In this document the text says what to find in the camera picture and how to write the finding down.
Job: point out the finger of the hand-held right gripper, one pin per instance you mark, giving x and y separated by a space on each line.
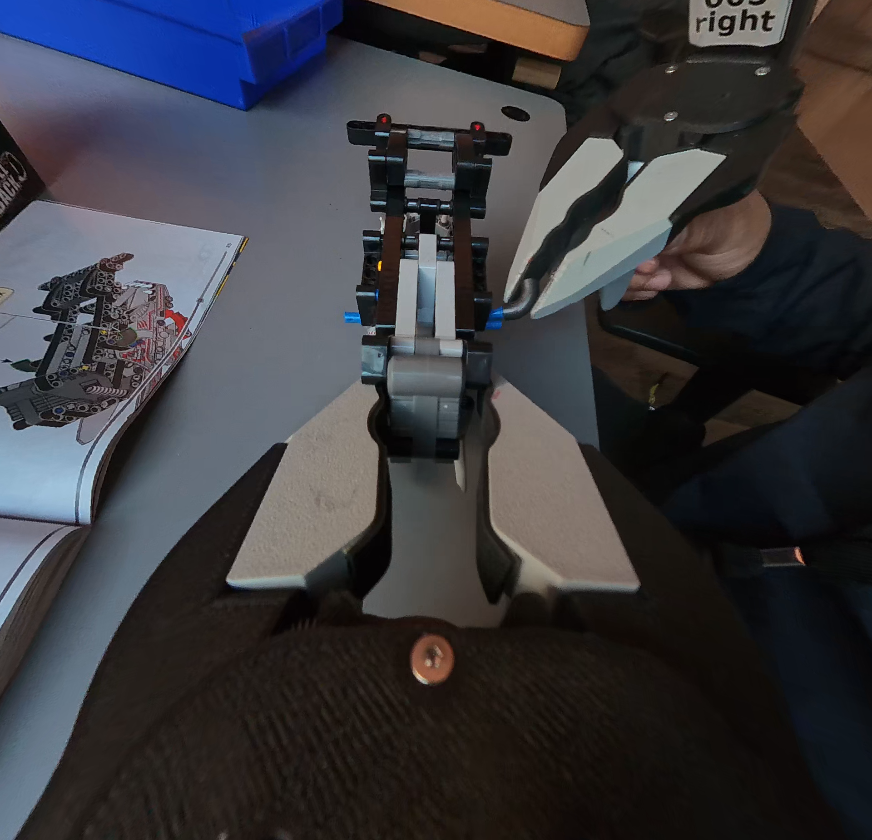
579 186
633 234

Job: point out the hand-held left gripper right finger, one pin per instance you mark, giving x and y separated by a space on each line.
552 506

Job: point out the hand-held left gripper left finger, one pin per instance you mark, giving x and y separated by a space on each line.
313 506

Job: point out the dark grey bent lego piece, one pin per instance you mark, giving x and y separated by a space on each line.
524 302

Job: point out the black grey lego vehicle chassis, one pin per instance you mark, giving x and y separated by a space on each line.
429 288

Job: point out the person's right forearm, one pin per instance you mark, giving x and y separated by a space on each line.
811 295

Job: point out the black lego set box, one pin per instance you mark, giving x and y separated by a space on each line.
17 179

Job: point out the person's right hand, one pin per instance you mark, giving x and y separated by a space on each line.
715 247

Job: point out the grey table with wooden edge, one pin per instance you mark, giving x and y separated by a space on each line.
463 2

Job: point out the open instruction booklet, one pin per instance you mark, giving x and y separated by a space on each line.
102 349

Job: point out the person's legs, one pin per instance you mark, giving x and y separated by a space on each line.
783 635

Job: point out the blue plastic bin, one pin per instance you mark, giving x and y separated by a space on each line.
157 23

